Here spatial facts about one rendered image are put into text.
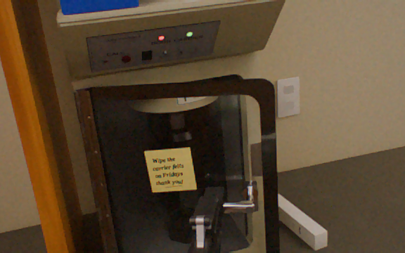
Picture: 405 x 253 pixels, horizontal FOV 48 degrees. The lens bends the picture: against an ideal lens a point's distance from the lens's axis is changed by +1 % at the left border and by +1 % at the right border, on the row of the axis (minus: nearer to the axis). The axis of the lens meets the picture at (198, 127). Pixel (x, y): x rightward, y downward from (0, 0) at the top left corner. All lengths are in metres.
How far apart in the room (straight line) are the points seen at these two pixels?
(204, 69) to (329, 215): 0.57
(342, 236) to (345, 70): 0.53
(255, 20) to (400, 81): 0.91
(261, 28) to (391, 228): 0.63
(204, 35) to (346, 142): 0.90
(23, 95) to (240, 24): 0.33
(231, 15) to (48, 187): 0.37
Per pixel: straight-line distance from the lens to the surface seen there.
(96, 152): 0.76
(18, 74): 0.66
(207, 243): 0.57
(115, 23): 0.63
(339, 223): 1.16
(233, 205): 0.71
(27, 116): 0.67
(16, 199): 1.31
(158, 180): 0.76
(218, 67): 0.78
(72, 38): 0.64
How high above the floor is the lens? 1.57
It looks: 21 degrees down
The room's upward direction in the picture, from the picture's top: 5 degrees counter-clockwise
